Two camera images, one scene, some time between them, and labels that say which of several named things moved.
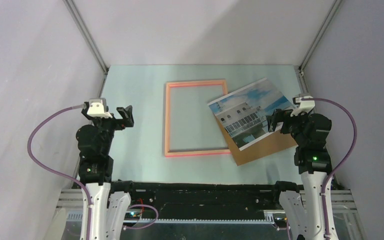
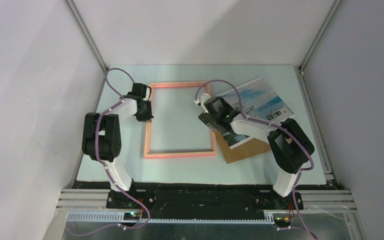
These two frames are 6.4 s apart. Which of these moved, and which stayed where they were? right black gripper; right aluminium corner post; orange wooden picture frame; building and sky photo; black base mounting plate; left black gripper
Moved: right black gripper; building and sky photo; left black gripper; orange wooden picture frame
Stayed: right aluminium corner post; black base mounting plate
